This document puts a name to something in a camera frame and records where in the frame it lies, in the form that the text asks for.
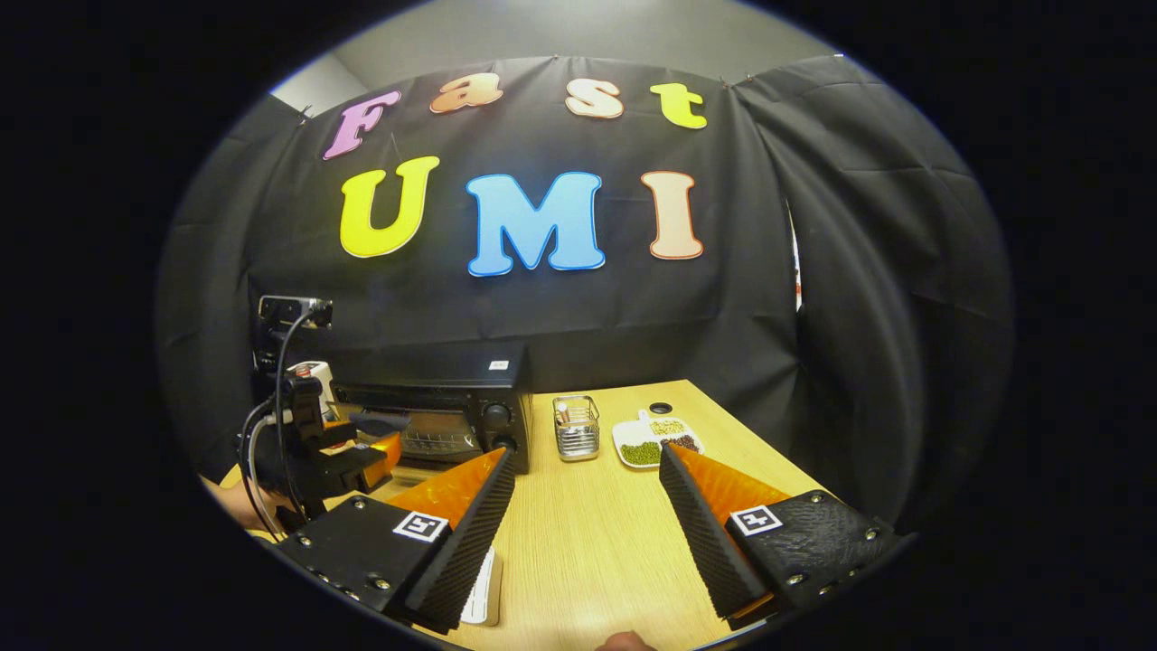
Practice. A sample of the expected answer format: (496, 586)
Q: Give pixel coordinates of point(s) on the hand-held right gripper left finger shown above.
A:
(470, 551)

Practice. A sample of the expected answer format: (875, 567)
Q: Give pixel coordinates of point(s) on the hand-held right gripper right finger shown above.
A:
(710, 551)

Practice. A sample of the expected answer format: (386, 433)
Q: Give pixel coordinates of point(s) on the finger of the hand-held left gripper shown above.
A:
(357, 466)
(380, 422)

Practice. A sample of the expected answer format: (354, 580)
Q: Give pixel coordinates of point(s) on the black electric oven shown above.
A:
(425, 371)

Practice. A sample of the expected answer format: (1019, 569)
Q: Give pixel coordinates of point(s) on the white toaster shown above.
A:
(318, 375)

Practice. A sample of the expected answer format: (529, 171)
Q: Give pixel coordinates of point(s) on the small white plate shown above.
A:
(484, 588)

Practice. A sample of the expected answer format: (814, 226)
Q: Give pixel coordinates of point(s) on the white divided dish with beans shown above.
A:
(637, 448)

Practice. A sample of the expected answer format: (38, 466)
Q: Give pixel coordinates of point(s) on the brown striped roll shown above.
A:
(563, 414)

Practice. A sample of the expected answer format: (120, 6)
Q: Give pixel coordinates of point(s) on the black backdrop cloth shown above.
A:
(723, 307)

